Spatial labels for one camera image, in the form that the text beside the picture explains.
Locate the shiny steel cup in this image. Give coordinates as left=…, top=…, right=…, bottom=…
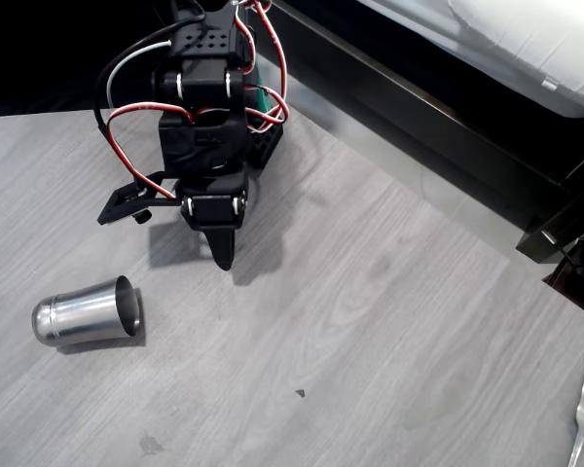
left=31, top=274, right=145, bottom=348

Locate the thin black floor cable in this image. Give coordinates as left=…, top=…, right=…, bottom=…
left=539, top=231, right=584, bottom=320

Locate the white mattress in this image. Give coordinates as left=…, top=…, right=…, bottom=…
left=357, top=0, right=584, bottom=119

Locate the white thin cable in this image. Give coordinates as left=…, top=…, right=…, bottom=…
left=106, top=40, right=174, bottom=111

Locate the black camera cable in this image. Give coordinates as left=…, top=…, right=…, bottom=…
left=92, top=0, right=208, bottom=189

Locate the red white servo cable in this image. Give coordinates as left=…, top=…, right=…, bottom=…
left=232, top=0, right=291, bottom=134
left=106, top=101, right=197, bottom=200

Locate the dark wooden bed frame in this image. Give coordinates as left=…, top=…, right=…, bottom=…
left=252, top=0, right=584, bottom=265

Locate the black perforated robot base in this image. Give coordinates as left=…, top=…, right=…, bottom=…
left=246, top=121, right=286, bottom=170

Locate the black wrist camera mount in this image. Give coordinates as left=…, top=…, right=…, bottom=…
left=96, top=170, right=182, bottom=227

